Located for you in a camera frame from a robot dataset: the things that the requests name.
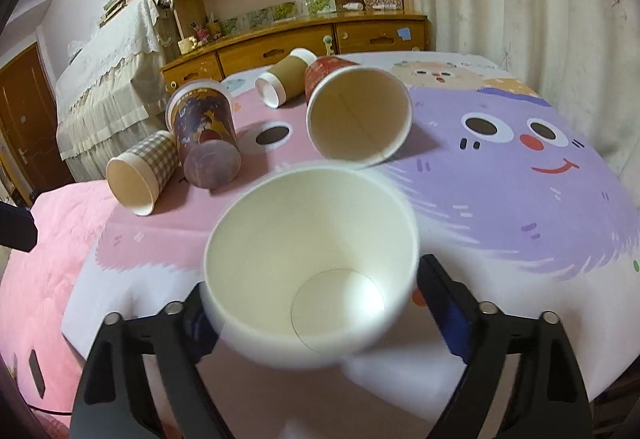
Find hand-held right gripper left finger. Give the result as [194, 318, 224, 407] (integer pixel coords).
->
[70, 281, 236, 439]

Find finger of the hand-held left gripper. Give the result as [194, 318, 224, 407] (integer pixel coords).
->
[0, 203, 37, 253]

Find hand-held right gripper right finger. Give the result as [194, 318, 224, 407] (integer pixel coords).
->
[416, 254, 593, 439]

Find white paper cup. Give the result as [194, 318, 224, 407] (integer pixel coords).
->
[202, 167, 420, 370]

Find checkered paper cup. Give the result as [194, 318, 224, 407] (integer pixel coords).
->
[106, 130, 179, 217]

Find dark blue printed cup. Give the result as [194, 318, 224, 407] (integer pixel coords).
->
[165, 80, 242, 190]

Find red paper cup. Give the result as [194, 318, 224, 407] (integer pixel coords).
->
[304, 56, 414, 170]

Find brown paper cup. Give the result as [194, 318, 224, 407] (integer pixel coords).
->
[255, 48, 318, 108]

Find pink blanket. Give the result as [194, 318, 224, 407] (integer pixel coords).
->
[0, 179, 116, 439]

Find cartoon printed cloth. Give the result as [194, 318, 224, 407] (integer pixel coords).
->
[62, 51, 640, 420]

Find brown wooden door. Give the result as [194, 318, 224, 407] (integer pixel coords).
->
[0, 43, 76, 207]

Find small black flat object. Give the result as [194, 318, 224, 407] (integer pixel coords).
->
[27, 349, 48, 397]

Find cream lace cover cloth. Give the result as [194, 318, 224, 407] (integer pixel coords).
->
[55, 0, 176, 182]

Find wooden desk with bookshelf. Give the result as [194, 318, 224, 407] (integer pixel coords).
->
[157, 0, 431, 92]

